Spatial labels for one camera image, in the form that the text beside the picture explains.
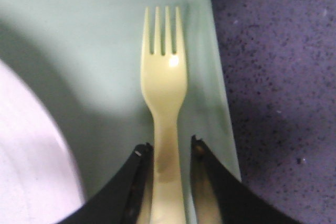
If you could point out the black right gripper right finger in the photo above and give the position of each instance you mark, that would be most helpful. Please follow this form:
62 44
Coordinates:
219 197

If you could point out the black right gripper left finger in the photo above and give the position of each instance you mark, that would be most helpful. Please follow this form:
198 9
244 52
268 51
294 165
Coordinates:
120 200

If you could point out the white round plate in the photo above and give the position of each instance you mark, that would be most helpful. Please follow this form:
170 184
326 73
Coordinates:
39 179

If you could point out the yellow plastic fork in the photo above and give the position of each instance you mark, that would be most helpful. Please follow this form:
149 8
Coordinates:
164 87

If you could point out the light green serving tray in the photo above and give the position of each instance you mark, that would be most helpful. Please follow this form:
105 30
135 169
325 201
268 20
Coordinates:
82 59

